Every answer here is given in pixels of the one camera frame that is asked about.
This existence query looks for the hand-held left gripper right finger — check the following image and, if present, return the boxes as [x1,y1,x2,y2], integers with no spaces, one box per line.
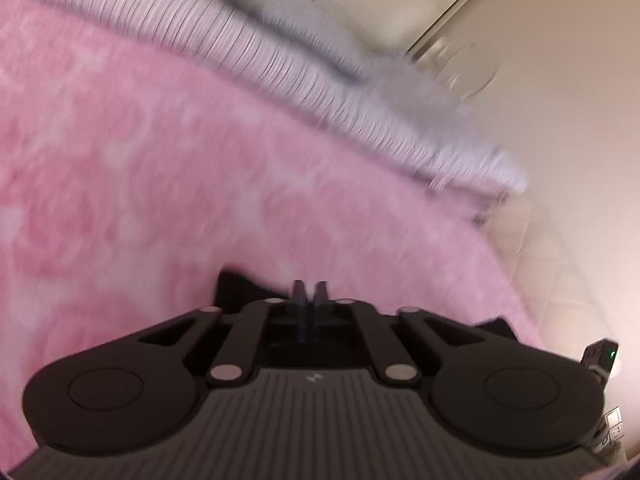
[311,280,483,386]

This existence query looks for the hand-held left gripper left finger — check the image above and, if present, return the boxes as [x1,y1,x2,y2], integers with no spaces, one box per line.
[137,279,308,386]

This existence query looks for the black garment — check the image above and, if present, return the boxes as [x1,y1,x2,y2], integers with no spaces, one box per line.
[215,269,516,361]

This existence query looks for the pink floral fleece blanket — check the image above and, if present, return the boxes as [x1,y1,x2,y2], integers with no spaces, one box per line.
[0,0,546,466]

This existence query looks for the grey patterned quilt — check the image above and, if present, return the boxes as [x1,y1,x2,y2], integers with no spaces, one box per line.
[350,55,481,131]

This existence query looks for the striped pale duvet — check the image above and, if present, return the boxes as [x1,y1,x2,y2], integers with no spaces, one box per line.
[0,0,529,197]

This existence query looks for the grey checked pillow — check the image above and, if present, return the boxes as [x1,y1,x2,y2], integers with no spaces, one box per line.
[215,0,381,81]

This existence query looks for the round wall mirror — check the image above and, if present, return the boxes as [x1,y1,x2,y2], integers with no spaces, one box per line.
[432,40,501,103]

